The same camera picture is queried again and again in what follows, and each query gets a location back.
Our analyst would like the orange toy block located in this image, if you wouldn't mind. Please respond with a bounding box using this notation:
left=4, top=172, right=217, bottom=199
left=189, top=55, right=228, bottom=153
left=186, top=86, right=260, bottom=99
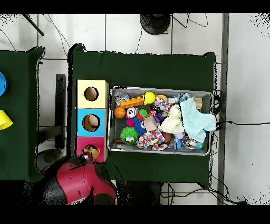
left=119, top=95, right=145, bottom=109

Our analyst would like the yellow cup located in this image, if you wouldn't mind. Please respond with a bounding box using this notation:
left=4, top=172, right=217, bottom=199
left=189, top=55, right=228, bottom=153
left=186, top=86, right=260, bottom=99
left=0, top=109, right=14, bottom=131

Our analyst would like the mint green cloth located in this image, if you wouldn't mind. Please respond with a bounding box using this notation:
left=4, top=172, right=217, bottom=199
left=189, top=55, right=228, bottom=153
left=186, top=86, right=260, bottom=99
left=179, top=97, right=217, bottom=144

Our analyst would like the polka dot cloth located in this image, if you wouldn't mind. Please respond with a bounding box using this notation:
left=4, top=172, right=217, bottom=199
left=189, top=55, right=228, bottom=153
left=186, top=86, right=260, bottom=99
left=136, top=128, right=168, bottom=151

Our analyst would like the yellow ball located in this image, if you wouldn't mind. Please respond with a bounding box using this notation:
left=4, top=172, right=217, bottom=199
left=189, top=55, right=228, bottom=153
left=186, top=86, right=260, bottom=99
left=142, top=91, right=157, bottom=106

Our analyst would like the black round stand base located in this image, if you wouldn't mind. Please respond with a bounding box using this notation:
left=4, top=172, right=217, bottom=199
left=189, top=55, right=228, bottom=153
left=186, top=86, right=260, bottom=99
left=139, top=13, right=171, bottom=35

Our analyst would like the silver mesh bin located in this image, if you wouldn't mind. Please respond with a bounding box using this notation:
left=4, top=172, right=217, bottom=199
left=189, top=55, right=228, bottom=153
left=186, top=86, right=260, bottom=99
left=107, top=86, right=213, bottom=156

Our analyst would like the black rod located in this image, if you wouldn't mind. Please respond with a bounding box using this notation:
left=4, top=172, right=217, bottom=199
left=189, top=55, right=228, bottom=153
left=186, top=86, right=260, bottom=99
left=22, top=13, right=45, bottom=36

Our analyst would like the orange plush toy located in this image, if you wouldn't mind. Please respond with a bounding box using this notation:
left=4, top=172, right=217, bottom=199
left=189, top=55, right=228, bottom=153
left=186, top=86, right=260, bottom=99
left=81, top=145, right=100, bottom=161

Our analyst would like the black upright panel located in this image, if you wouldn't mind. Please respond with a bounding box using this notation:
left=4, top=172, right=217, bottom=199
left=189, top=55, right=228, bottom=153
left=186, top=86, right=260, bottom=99
left=54, top=73, right=66, bottom=150

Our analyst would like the orange toy basketball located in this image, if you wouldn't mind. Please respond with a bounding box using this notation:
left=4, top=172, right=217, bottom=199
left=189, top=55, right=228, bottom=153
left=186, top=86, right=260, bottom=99
left=113, top=106, right=127, bottom=119

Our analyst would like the blue cup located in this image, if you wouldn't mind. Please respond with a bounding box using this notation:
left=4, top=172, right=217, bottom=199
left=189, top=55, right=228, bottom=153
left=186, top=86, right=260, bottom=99
left=0, top=71, right=8, bottom=97

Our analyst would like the black cable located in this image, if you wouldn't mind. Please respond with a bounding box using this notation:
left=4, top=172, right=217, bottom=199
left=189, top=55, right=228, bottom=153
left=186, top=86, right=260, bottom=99
left=213, top=120, right=270, bottom=126

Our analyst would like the cream white cloth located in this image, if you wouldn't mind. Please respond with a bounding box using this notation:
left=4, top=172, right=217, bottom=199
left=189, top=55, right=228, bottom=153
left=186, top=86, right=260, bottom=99
left=158, top=105, right=185, bottom=134

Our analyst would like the wooden three-hole box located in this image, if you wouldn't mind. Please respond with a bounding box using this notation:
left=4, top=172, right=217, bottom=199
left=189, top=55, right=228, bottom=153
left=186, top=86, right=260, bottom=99
left=75, top=79, right=110, bottom=163

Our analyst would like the dark green side tablecloth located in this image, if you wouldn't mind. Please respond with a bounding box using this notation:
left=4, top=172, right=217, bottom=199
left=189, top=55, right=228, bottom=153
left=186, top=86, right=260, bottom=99
left=0, top=46, right=47, bottom=182

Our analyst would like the beige cardboard block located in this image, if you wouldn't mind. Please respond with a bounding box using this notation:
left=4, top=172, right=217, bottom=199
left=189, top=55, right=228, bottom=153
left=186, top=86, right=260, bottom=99
left=143, top=115, right=158, bottom=132

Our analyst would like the green spiky ball toy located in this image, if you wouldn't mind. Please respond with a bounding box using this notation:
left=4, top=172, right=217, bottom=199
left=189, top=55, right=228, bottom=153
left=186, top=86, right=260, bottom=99
left=119, top=126, right=140, bottom=146

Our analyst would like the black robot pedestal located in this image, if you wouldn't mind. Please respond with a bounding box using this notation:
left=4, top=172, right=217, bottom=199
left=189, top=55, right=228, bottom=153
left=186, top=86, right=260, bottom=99
left=118, top=180, right=165, bottom=205

